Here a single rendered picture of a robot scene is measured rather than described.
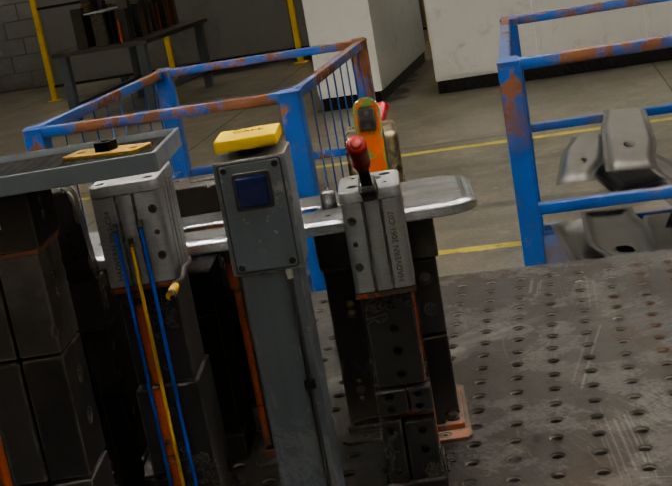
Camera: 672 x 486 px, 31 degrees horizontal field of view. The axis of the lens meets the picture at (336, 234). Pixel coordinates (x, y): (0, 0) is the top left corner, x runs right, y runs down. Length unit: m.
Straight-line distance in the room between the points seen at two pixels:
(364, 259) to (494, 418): 0.35
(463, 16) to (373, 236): 7.91
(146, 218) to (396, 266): 0.28
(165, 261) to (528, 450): 0.49
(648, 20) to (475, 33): 1.26
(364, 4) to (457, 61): 0.82
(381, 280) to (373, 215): 0.07
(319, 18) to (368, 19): 0.38
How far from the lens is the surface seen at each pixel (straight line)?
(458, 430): 1.53
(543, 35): 9.18
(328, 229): 1.41
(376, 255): 1.30
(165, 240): 1.31
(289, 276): 1.14
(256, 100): 3.23
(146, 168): 1.10
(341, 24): 9.25
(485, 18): 9.17
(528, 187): 3.13
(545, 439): 1.49
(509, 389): 1.65
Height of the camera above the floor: 1.33
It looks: 14 degrees down
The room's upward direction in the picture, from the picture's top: 10 degrees counter-clockwise
